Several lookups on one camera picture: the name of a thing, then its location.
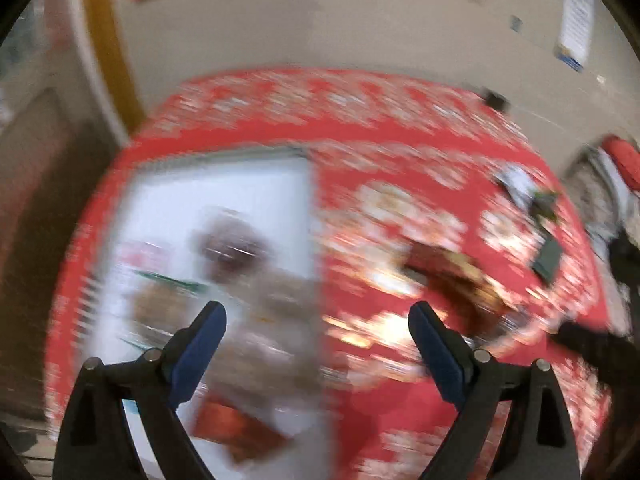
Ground floral quilt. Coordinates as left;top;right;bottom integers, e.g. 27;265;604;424
562;142;631;261

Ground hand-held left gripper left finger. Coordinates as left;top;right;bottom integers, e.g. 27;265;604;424
51;301;228;480

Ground clear packet of brown crackers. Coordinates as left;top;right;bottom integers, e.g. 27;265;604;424
120;269;213;353

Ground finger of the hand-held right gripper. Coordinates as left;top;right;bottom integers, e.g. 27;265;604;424
549;321;640;392

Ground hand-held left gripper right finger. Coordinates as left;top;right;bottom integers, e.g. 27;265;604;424
408;301;582;480

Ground dark red packet gold characters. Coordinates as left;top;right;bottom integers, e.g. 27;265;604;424
402;241;508;333

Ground dark green packet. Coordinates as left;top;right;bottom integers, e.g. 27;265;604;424
531;236;564;282

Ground clear bag of dark snacks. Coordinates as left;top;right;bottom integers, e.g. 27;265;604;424
192;207;273;283

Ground red floral tablecloth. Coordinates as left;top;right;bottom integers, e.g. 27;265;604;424
42;66;617;480

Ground silver snack packet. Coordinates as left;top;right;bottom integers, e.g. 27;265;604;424
491;164;537;207

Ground white wall calendar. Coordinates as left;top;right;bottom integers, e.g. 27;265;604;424
554;0;597;72

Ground small green snack packet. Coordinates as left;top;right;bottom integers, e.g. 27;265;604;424
529;189;560;222

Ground white box with striped rim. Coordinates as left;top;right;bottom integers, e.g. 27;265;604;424
89;144;337;480

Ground black round container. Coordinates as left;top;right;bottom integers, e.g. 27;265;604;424
481;88;512;112

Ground bright red packet gold characters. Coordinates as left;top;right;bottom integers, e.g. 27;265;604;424
192;394;288;463

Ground red pillow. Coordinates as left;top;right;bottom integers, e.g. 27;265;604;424
599;134;640;187

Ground yellow door frame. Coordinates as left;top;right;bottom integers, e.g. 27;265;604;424
80;0;146;136

